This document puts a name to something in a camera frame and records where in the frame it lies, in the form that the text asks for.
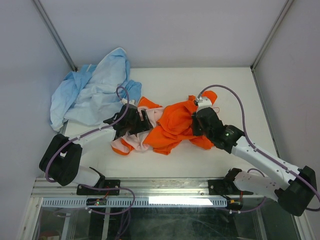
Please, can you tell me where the orange jacket pink lining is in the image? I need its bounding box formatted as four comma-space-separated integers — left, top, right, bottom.
110, 95, 214, 156

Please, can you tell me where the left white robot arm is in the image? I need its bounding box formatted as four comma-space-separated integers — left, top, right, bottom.
39, 103, 153, 195

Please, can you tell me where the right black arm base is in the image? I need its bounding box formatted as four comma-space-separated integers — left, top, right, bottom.
207, 168, 243, 196

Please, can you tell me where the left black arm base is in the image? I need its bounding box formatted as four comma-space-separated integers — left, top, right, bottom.
73, 166, 121, 197

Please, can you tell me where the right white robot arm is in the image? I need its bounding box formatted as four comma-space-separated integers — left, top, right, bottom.
192, 107, 319, 217

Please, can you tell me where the light blue garment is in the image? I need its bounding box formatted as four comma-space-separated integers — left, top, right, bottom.
50, 47, 142, 132

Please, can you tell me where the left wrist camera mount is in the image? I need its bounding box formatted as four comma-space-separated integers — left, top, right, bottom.
121, 98, 137, 107

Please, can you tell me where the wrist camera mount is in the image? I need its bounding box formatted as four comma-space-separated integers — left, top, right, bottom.
121, 98, 137, 107
194, 96, 213, 112

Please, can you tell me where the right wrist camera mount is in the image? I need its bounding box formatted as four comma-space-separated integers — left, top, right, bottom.
194, 96, 213, 112

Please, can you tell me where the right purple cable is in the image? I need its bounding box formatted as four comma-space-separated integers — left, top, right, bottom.
197, 84, 320, 215

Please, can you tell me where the aluminium front rail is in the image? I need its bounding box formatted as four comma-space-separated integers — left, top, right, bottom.
31, 176, 300, 199

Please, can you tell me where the white slotted cable duct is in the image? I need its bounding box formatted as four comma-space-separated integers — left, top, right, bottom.
42, 196, 228, 208

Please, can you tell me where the left corner aluminium post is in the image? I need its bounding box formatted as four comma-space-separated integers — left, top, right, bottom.
31, 0, 78, 72

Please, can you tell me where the corner aluminium post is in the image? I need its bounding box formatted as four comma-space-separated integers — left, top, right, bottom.
31, 0, 78, 72
250, 0, 295, 72

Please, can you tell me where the right corner aluminium post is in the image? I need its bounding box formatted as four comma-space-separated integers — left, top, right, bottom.
250, 0, 295, 72

